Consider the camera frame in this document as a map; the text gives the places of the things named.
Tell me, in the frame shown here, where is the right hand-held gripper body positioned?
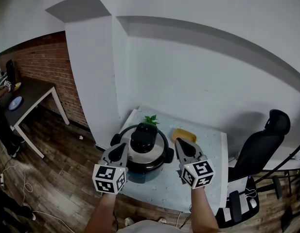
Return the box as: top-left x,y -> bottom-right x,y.
178,153 -> 216,191

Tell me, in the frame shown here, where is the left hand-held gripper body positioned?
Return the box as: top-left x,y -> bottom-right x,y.
92,158 -> 129,196

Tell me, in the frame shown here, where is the silver black pressure cooker lid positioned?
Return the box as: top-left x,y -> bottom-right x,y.
118,122 -> 169,166

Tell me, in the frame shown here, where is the dark teal pressure cooker pot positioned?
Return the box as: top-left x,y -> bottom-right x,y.
110,124 -> 175,184

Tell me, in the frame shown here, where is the person's left forearm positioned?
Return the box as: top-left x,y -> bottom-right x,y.
84,192 -> 118,233

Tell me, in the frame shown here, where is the person's right forearm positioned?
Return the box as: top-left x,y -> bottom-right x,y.
190,187 -> 220,233

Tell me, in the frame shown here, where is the light blue floral tablecloth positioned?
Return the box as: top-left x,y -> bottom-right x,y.
120,105 -> 225,215

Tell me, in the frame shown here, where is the yellow rectangular container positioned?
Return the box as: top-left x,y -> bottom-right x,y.
171,128 -> 197,144

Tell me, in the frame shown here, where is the small green plant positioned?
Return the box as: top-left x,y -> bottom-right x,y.
142,115 -> 160,126

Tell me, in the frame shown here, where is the silver laptop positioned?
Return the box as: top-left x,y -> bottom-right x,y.
224,178 -> 250,223

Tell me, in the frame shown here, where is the black mesh office chair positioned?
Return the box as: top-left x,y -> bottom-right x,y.
216,109 -> 291,229

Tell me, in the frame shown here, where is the person's grey shirt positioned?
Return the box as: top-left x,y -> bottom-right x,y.
115,221 -> 196,233

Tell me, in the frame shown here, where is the whiteboard on black stand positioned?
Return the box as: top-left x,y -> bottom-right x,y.
251,139 -> 300,203

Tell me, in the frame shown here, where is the black flat-foot stand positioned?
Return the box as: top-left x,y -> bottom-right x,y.
281,205 -> 294,232

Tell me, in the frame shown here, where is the dark table with white legs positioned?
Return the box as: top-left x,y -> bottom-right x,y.
0,76 -> 70,159

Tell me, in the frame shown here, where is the blue plate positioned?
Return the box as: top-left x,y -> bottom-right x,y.
8,96 -> 24,111

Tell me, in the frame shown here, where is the black bottle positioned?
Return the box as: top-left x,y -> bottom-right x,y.
5,59 -> 17,83

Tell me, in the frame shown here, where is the black cable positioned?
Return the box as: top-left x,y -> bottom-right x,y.
176,204 -> 193,229

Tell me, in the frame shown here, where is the thin white charging cable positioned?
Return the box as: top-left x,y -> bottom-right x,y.
244,188 -> 257,199

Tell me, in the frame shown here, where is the long white power cable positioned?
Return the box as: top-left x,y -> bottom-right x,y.
0,164 -> 75,233

